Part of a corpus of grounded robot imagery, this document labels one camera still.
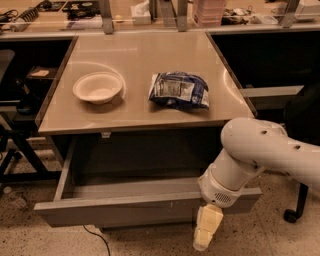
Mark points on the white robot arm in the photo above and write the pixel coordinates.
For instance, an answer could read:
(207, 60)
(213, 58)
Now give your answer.
(249, 147)

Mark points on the grey drawer cabinet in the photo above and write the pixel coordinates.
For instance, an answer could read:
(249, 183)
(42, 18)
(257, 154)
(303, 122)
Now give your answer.
(135, 58)

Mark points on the blue chip bag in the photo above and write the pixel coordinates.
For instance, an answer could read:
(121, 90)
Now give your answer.
(179, 90)

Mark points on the pink plastic basket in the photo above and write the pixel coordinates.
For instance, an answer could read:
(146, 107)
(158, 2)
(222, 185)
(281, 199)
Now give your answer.
(208, 13)

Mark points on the clear plastic bottle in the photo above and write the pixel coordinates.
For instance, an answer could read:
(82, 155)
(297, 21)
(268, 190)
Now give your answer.
(16, 198)

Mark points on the white paper bowl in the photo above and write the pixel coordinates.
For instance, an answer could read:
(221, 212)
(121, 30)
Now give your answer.
(98, 87)

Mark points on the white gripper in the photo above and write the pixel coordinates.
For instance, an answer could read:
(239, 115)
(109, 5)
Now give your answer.
(218, 190)

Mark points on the black left desk frame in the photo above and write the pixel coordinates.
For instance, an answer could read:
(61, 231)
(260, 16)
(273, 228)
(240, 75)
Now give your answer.
(19, 136)

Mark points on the grey top drawer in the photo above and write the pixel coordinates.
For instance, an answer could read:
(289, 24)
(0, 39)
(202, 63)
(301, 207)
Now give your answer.
(130, 180)

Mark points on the white tissue box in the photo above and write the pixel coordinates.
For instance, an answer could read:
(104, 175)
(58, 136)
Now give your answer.
(140, 13)

